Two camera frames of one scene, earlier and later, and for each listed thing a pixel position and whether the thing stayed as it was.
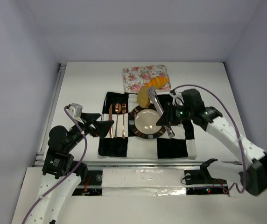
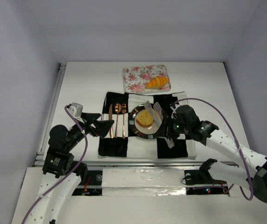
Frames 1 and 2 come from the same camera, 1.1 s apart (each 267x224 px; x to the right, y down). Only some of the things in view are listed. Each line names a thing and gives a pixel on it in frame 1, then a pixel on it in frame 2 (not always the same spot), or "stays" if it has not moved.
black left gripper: [91, 126] stays
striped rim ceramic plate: [142, 122] stays
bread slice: [143, 97] → [144, 118]
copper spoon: [118, 108] stays
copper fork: [123, 109] stays
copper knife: [110, 119] stays
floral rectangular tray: [134, 77] stays
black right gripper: [170, 114] → [170, 126]
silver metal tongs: [154, 97] → [157, 115]
